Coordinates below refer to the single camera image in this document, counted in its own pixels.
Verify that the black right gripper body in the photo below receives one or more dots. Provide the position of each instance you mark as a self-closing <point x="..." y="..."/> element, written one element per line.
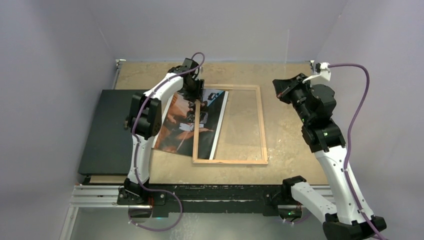
<point x="299" y="95"/>

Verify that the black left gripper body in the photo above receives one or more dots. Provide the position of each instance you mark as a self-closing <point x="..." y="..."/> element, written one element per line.
<point x="194" y="91"/>

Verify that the clear acrylic sheet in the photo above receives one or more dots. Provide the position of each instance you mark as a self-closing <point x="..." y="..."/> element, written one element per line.
<point x="297" y="50"/>

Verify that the colour photo print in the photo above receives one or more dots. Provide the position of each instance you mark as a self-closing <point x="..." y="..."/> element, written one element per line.
<point x="178" y="124"/>

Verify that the white wooden picture frame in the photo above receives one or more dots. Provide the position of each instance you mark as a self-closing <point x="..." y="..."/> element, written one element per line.
<point x="241" y="139"/>

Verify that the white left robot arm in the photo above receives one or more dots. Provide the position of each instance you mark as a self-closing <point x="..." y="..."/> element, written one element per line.
<point x="145" y="118"/>

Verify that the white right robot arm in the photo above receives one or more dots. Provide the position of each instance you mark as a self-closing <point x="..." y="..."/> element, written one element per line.
<point x="348" y="216"/>

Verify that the black foam pad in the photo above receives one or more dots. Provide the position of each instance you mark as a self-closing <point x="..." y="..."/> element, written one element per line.
<point x="109" y="146"/>

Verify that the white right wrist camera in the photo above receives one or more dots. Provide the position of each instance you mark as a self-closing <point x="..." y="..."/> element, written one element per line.
<point x="322" y="74"/>

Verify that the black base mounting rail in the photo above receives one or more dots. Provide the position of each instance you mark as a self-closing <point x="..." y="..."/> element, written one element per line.
<point x="285" y="211"/>

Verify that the aluminium extrusion rail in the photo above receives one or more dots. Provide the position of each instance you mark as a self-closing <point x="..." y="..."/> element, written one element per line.
<point x="114" y="195"/>

